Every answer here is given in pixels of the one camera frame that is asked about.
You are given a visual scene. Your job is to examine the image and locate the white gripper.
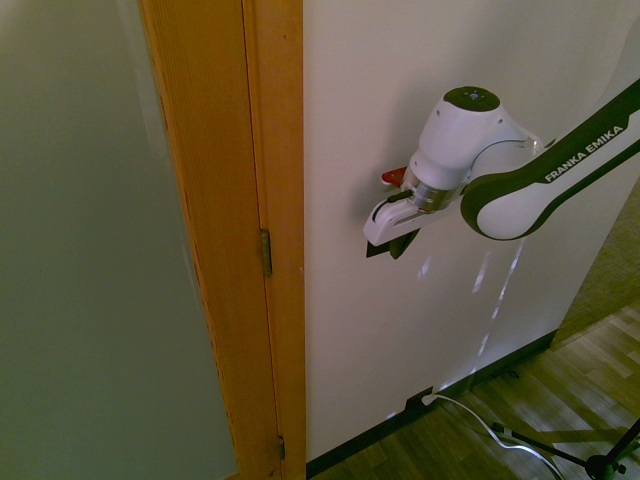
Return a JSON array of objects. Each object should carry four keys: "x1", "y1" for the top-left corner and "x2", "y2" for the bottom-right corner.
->
[{"x1": 362, "y1": 202, "x2": 462, "y2": 262}]

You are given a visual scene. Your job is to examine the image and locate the black baseboard strip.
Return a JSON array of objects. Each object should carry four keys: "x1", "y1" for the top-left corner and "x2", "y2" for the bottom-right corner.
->
[{"x1": 305, "y1": 329, "x2": 559, "y2": 477}]

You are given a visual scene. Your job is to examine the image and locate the frosted glass door panel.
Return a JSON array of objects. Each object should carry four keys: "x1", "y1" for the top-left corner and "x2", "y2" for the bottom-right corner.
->
[{"x1": 0, "y1": 0, "x2": 239, "y2": 480}]

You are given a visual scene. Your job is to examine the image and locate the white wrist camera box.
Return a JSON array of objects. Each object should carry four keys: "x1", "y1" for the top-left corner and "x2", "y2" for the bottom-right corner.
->
[{"x1": 368, "y1": 198, "x2": 417, "y2": 224}]

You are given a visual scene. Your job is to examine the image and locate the dark wall outlet plate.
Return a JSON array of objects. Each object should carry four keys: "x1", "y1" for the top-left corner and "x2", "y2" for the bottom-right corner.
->
[{"x1": 405, "y1": 386, "x2": 437, "y2": 410}]

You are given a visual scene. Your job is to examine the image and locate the wooden door frame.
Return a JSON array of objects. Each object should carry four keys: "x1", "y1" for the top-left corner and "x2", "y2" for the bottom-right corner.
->
[{"x1": 138, "y1": 0, "x2": 307, "y2": 480}]

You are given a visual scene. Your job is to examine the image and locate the white power cable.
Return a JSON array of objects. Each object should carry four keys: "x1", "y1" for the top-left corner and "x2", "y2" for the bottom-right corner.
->
[{"x1": 429, "y1": 393, "x2": 567, "y2": 480}]

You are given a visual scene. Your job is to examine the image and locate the black camera tripod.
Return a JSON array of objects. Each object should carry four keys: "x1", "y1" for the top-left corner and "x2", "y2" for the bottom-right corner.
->
[{"x1": 492, "y1": 415, "x2": 640, "y2": 480}]

